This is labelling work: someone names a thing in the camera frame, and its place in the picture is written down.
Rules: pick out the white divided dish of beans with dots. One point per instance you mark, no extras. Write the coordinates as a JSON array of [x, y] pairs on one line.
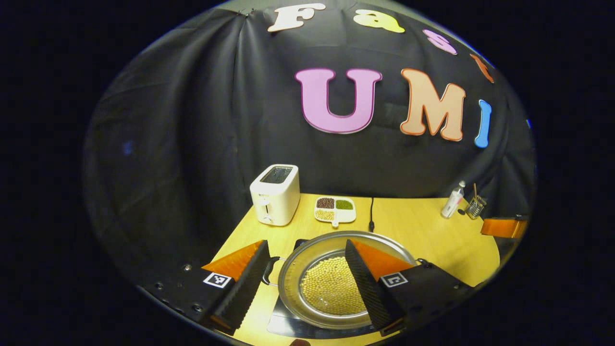
[[335, 214]]

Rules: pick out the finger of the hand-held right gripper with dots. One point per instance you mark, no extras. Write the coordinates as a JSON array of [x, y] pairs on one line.
[[504, 227]]

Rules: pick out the pile of yellow soybeans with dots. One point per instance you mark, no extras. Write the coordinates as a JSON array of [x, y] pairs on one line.
[[329, 288]]

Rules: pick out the white toaster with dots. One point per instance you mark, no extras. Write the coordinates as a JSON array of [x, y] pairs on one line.
[[275, 197]]

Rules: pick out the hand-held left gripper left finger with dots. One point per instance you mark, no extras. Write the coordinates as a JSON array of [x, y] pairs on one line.
[[247, 288]]

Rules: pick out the black induction cooktop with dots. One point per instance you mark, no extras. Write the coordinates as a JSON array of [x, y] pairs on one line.
[[288, 327]]

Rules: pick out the small glass jar with stick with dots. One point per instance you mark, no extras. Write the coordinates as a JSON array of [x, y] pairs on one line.
[[475, 207]]

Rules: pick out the clear bottle with pink label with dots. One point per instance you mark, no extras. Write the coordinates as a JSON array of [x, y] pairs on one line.
[[453, 202]]

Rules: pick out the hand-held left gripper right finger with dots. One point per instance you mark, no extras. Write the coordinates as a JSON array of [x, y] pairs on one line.
[[367, 288]]

